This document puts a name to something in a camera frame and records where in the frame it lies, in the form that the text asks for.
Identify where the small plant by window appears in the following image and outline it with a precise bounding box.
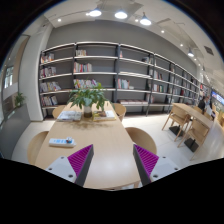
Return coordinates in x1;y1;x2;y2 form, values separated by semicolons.
14;92;25;107

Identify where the wooden chair far left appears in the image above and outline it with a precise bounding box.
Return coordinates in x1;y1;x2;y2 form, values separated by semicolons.
52;105;65;118

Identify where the white power strip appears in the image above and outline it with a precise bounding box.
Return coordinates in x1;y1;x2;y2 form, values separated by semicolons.
49;138;76;147

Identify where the wooden chair right back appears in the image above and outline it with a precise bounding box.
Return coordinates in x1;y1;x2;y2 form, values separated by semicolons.
168;106;190;140

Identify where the large grey bookshelf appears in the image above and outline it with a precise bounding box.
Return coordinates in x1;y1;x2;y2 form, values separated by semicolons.
39;41;200;117

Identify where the book with brown cover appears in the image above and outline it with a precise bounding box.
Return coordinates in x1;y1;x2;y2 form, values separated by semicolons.
93;110;115;121

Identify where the open magazine left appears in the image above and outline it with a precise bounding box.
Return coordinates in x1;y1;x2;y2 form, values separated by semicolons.
57;111;82;121

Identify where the wooden chair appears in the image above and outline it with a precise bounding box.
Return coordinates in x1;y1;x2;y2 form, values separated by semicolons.
178;119;209;153
52;105;65;118
113;103;126;120
125;127;157;154
168;106;190;140
27;131;48;165

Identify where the pendant lamp middle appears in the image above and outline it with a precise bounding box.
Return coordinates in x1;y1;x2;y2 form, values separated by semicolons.
115;10;127;19

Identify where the wooden chair far right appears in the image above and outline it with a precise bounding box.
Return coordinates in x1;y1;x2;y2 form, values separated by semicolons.
113;103;126;120

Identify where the seated person in dark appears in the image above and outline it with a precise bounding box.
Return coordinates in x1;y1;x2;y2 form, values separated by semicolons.
198;96;209;111

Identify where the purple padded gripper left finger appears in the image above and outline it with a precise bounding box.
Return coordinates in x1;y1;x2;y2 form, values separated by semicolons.
46;145;94;187

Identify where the wooden chair right front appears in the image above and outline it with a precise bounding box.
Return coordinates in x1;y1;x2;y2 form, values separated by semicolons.
178;119;209;153

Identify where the wooden chair near right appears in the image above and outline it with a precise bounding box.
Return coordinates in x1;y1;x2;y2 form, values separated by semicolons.
125;127;157;154

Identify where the pendant lamp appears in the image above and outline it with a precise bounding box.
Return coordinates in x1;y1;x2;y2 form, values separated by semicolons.
140;14;152;26
115;10;127;19
89;9;102;17
188;47;194;57

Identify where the green potted plant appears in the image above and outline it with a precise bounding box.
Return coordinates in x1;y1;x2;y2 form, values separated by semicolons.
68;83;107;118

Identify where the wooden chair near left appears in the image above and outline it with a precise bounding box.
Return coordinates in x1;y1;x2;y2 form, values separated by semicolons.
27;131;48;165

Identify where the long wooden table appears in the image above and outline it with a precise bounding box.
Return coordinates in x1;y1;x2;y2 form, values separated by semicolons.
34;100;141;191

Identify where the pendant lamp far right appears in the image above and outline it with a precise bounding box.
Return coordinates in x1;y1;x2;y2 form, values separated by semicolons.
188;47;194;57

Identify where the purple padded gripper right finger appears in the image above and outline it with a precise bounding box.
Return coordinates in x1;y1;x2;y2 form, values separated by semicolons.
132;143;181;187

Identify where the pendant lamp left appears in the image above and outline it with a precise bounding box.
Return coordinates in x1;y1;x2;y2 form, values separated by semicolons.
89;9;102;17

